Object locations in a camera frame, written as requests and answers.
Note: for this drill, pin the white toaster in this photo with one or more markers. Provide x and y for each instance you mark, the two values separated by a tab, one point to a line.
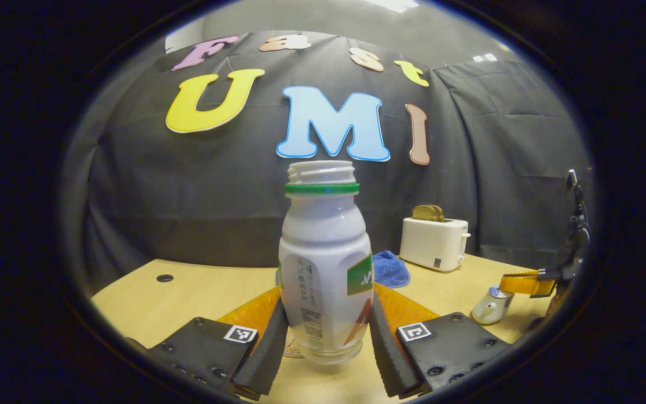
432	244

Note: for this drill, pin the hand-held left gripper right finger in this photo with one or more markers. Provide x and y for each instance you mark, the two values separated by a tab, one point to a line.
390	359

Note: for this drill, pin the white water bottle green label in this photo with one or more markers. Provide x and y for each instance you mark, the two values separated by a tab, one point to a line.
323	252

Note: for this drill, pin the black backdrop cloth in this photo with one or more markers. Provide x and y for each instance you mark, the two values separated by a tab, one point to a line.
188	196

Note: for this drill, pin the blue towel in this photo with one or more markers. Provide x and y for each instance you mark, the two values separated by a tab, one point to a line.
393	269

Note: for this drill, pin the white blue teacup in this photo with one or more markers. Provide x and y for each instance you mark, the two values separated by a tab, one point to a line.
488	311

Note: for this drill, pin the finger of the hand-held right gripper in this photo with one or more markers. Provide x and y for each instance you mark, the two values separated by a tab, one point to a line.
525	283

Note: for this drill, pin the brown bread slice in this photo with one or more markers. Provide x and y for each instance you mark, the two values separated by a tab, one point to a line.
428	213

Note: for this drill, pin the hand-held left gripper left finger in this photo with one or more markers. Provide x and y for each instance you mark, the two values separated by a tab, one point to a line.
267	359

